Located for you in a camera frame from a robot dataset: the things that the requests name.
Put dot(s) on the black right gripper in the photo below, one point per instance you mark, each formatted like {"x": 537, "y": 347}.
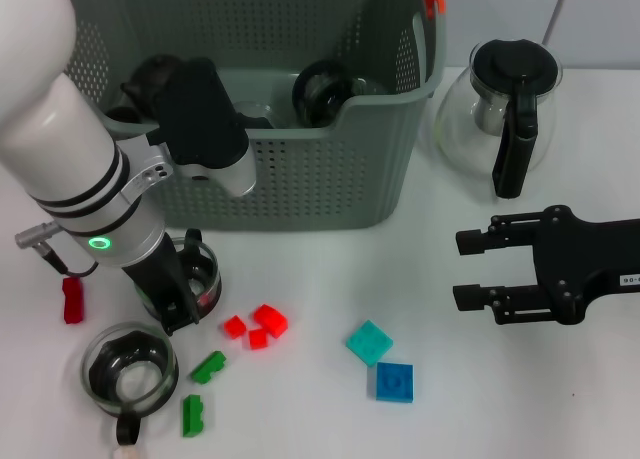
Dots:
{"x": 575, "y": 264}

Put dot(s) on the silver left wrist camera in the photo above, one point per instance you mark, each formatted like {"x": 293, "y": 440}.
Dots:
{"x": 200, "y": 114}

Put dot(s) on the glass teacup black holder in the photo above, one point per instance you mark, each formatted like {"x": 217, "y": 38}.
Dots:
{"x": 320, "y": 94}
{"x": 205, "y": 279}
{"x": 255, "y": 116}
{"x": 132, "y": 379}

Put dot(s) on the teal square toy brick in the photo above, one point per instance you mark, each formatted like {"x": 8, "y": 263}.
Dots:
{"x": 369, "y": 343}

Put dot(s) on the dark red notched brick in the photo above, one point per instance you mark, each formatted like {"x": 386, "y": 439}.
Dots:
{"x": 74, "y": 301}

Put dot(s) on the wide red toy brick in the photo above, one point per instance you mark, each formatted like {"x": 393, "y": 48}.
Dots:
{"x": 270, "y": 320}

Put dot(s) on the glass coffee pot black lid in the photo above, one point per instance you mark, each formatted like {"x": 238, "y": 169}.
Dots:
{"x": 515, "y": 64}

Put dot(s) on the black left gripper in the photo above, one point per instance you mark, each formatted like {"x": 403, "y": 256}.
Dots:
{"x": 157, "y": 279}

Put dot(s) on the grey perforated plastic storage bin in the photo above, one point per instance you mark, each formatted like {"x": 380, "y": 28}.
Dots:
{"x": 325, "y": 179}

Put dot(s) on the black clay teapot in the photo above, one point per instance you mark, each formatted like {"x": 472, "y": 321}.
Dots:
{"x": 142, "y": 79}

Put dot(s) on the green toy brick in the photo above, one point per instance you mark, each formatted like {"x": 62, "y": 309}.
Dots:
{"x": 207, "y": 368}
{"x": 192, "y": 416}

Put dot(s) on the small red toy brick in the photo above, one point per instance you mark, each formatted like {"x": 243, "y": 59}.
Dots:
{"x": 235, "y": 326}
{"x": 258, "y": 339}

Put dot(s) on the blue square toy brick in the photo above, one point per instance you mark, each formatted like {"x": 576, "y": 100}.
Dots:
{"x": 395, "y": 381}

